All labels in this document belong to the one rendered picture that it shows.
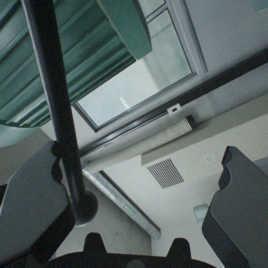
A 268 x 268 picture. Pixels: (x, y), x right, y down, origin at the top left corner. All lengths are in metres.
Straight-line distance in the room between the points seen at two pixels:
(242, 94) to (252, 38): 0.48
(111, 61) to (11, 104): 0.13
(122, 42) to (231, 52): 1.54
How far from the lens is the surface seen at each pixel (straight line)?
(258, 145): 1.85
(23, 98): 0.22
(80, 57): 0.18
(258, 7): 0.61
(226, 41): 1.65
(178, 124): 1.56
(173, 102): 1.52
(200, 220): 2.26
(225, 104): 1.81
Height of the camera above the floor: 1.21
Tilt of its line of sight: 18 degrees up
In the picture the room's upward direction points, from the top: 117 degrees counter-clockwise
